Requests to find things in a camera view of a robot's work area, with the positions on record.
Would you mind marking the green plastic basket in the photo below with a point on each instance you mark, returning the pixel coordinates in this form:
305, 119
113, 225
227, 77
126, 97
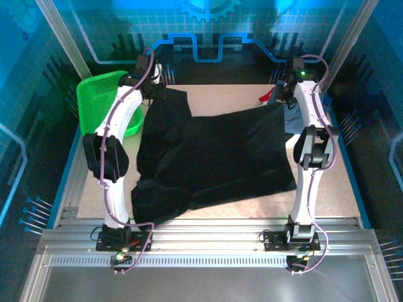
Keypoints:
94, 94

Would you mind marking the black t-shirt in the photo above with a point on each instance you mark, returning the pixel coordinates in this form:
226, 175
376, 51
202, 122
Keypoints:
214, 151

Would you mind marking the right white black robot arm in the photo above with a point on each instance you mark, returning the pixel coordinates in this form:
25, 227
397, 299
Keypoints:
310, 104

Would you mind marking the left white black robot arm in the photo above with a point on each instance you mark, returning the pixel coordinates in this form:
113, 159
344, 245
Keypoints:
116, 110

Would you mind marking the dark blue t-shirt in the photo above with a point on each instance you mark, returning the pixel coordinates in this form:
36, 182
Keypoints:
328, 102

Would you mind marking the blue table edge strip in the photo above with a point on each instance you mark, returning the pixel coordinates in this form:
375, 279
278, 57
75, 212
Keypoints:
357, 188
64, 176

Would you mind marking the small green-lit connector board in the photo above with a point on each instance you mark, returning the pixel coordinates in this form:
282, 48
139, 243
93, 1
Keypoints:
299, 257
121, 255

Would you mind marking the slotted metal strip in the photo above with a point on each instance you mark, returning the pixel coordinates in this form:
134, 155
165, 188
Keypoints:
204, 261

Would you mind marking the grey metal panel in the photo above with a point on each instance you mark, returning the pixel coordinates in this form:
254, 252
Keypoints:
204, 286

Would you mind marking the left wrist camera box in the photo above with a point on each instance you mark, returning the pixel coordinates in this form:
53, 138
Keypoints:
159, 73

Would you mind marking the aluminium frame post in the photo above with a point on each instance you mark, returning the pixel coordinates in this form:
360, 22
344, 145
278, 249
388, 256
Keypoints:
346, 44
66, 41

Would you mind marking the aluminium side rail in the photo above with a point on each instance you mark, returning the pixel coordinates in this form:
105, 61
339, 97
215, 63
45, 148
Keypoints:
70, 185

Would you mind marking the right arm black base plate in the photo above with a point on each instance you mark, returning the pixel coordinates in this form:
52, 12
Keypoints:
274, 242

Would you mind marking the aluminium rail beam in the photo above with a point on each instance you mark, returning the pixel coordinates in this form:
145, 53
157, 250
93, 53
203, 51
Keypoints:
204, 236

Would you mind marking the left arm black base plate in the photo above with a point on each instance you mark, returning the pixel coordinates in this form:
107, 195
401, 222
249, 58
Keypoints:
105, 243

